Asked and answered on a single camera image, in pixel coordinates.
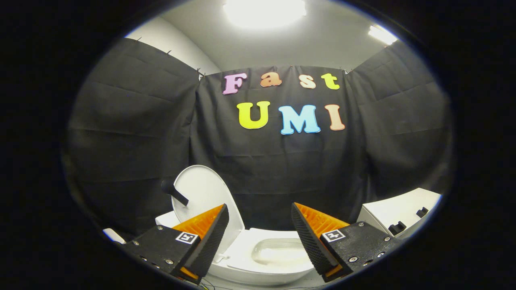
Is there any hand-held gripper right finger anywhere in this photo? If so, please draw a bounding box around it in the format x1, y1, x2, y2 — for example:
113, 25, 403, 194
291, 202, 404, 283

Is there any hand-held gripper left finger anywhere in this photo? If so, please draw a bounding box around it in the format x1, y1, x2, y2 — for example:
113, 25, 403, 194
121, 203, 229, 284

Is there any white toilet lid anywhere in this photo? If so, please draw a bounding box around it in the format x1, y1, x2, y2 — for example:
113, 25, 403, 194
171, 165, 246, 254

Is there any black round lid pull tab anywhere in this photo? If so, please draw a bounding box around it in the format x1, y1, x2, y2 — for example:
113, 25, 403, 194
161, 180, 189, 207

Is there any white toilet seat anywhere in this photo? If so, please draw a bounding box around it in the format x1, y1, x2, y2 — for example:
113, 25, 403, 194
221, 228, 315, 274

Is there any white ceramic toilet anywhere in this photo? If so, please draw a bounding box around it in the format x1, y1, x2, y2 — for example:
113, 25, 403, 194
155, 211, 315, 286

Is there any black backdrop cloth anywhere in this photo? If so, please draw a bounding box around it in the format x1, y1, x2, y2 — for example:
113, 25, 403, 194
64, 36, 452, 238

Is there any white drawer cabinet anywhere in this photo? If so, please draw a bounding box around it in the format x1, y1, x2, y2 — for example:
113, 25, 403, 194
357, 188, 442, 240

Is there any white cylindrical object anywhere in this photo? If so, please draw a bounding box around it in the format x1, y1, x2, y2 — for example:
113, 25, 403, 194
103, 228, 126, 244

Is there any thin black floor cable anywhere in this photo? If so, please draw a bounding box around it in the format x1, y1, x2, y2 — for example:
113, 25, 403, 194
200, 276, 226, 290

